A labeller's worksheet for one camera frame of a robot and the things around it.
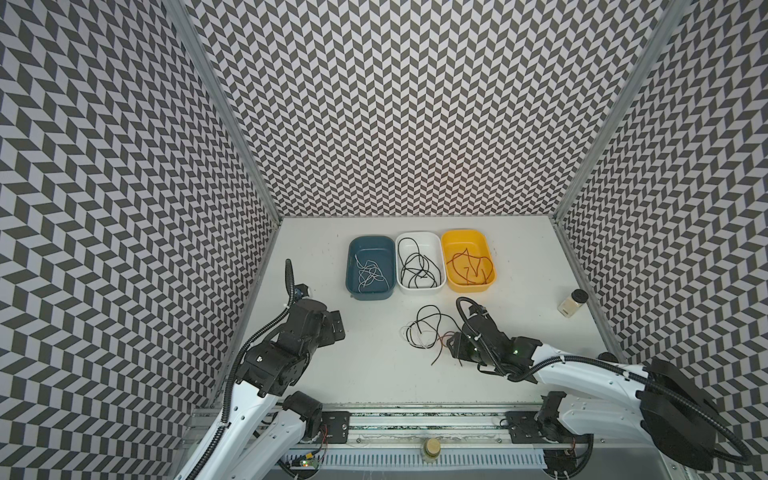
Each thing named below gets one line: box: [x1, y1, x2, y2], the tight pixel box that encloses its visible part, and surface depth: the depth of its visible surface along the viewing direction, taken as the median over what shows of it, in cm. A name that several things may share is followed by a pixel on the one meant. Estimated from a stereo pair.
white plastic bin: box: [395, 231, 446, 294], surface depth 105 cm
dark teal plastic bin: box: [346, 236, 396, 301], surface depth 104 cm
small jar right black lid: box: [557, 288, 589, 318], surface depth 89 cm
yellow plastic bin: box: [442, 229, 497, 293], surface depth 105 cm
